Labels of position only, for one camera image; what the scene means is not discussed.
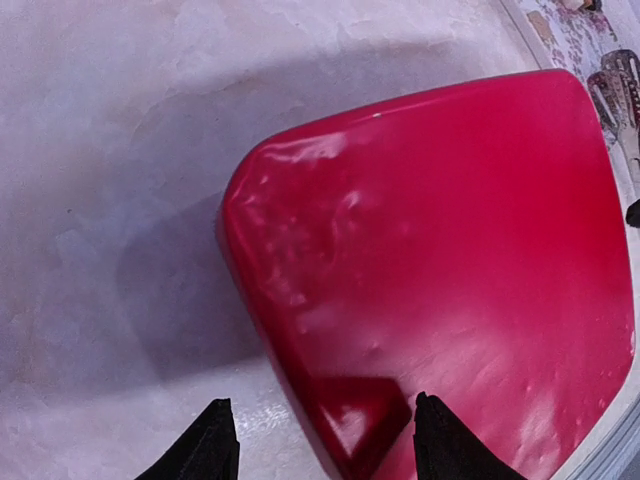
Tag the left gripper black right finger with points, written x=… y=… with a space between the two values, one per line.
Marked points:
x=445 y=448

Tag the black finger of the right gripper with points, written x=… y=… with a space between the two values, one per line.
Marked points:
x=632 y=215

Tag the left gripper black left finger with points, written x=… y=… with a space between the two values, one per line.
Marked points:
x=207 y=449

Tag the metal serving tongs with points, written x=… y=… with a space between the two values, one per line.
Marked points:
x=614 y=90

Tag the red box lid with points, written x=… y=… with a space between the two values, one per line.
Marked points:
x=465 y=242

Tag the floral rectangular tray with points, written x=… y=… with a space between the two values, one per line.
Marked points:
x=569 y=35

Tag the front aluminium rail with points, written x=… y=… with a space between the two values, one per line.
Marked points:
x=619 y=447

